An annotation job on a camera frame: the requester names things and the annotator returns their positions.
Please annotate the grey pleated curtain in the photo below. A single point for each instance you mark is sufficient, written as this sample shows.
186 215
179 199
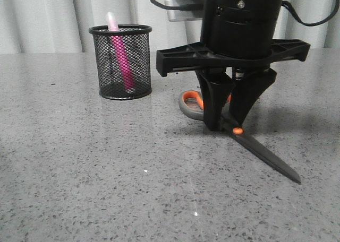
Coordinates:
61 26

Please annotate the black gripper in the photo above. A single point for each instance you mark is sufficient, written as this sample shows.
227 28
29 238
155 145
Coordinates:
234 33

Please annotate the pink highlighter pen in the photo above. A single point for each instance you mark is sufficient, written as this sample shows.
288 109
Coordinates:
121 54

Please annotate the grey orange handled scissors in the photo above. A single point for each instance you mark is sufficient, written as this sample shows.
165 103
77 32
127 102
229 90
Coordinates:
191 104

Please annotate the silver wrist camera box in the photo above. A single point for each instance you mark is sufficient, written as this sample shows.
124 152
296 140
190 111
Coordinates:
184 10

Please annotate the black mesh pen cup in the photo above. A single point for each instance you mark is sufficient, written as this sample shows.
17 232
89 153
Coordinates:
136 40

